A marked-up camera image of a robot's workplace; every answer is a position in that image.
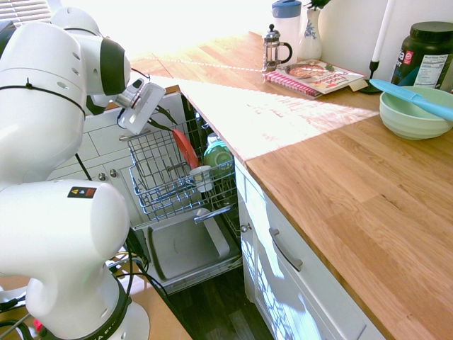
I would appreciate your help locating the pink plastic plate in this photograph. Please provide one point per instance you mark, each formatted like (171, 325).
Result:
(185, 148)

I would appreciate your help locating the round metal cabinet knob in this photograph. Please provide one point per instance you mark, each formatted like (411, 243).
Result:
(102, 176)
(113, 173)
(245, 228)

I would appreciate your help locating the pizza cover cookbook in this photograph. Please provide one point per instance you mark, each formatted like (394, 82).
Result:
(318, 76)

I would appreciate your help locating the steel dishwasher door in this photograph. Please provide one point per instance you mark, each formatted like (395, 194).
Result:
(184, 248)

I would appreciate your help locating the white blue floral vase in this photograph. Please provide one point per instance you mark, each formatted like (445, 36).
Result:
(309, 42)

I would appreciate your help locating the pale green ribbed bowl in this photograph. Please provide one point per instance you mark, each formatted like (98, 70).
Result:
(407, 120)

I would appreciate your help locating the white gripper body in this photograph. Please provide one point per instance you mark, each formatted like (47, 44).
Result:
(141, 106)

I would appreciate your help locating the blue silicone spatula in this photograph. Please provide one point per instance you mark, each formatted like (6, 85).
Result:
(400, 93)

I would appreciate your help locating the white drawer front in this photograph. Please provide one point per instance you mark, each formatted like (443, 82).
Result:
(311, 283)

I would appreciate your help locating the glass French press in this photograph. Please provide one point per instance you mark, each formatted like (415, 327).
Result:
(272, 53)

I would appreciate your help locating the black candle holder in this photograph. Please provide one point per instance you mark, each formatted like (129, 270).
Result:
(373, 78)

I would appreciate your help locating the white window blind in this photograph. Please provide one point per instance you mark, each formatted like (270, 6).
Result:
(21, 10)

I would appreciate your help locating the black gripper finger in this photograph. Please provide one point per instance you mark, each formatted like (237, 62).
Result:
(166, 112)
(160, 126)

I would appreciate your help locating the small white mug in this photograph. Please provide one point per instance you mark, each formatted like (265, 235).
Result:
(201, 177)

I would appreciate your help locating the white blue filter jug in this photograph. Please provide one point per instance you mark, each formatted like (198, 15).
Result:
(286, 28)

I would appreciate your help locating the black protein powder tub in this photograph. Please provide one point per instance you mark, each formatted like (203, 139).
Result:
(424, 53)

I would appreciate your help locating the green leafy plant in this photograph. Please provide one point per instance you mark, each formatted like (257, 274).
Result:
(318, 3)

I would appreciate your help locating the green striped bowl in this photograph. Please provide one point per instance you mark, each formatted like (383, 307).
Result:
(217, 157)

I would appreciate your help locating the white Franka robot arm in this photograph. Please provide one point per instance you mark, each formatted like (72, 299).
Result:
(53, 124)

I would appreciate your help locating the tall white candle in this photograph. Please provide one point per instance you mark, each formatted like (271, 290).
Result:
(384, 32)

